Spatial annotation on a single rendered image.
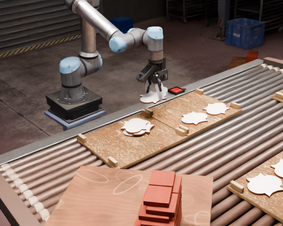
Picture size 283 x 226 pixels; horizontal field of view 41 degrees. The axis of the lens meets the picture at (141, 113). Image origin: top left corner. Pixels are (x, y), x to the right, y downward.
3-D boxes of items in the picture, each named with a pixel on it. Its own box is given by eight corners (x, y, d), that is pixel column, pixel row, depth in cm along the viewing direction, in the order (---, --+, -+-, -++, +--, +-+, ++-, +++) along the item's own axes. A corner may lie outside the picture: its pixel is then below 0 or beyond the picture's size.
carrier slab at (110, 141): (77, 141, 185) (76, 137, 184) (143, 115, 206) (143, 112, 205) (117, 172, 159) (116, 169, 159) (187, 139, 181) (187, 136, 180)
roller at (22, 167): (0, 180, 166) (-3, 171, 164) (268, 70, 270) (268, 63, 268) (4, 184, 163) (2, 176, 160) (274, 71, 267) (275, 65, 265)
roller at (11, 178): (4, 185, 163) (2, 176, 160) (274, 71, 267) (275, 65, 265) (8, 190, 159) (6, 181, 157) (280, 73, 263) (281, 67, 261)
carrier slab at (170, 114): (143, 114, 207) (142, 111, 206) (195, 93, 229) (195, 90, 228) (188, 138, 182) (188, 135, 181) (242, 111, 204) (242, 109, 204)
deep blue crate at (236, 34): (223, 43, 631) (225, 21, 614) (240, 38, 651) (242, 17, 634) (247, 50, 593) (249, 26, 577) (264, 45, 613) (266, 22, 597)
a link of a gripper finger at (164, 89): (171, 97, 190) (166, 80, 190) (162, 101, 187) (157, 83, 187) (168, 98, 193) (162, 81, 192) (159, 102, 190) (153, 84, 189)
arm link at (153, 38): (152, 25, 184) (166, 27, 180) (152, 46, 189) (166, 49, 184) (142, 28, 179) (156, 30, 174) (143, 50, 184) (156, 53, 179)
